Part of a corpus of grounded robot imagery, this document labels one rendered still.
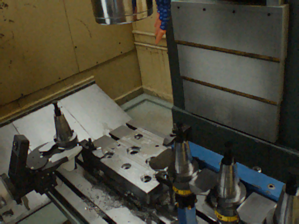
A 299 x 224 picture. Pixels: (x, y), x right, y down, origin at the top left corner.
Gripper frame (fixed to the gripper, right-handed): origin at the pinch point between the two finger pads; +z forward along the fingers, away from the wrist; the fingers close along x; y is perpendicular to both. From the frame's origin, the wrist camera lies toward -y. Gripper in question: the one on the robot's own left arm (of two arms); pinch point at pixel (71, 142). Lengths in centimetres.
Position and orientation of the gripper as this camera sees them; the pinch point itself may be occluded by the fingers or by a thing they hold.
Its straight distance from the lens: 84.9
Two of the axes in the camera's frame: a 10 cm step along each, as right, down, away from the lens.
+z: 7.5, -4.1, 5.2
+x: 6.5, 2.8, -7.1
